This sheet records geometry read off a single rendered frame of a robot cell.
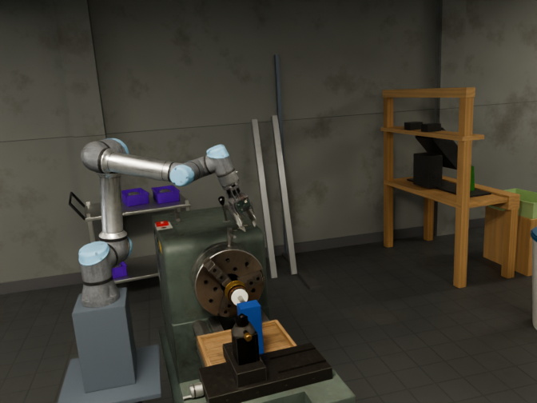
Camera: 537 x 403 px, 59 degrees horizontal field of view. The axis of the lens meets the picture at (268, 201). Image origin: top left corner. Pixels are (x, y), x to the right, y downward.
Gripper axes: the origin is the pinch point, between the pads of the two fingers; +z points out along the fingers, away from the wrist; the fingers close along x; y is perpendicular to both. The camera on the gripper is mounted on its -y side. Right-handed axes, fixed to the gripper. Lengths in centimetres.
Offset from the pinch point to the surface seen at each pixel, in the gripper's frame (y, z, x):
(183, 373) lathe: -26, 61, -53
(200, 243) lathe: -27.4, 7.4, -19.2
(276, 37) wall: -319, -57, 157
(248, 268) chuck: -10.6, 21.7, -6.0
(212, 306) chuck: -10.6, 30.2, -27.0
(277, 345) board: 14, 47, -11
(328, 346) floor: -114, 157, 36
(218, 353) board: 10, 39, -33
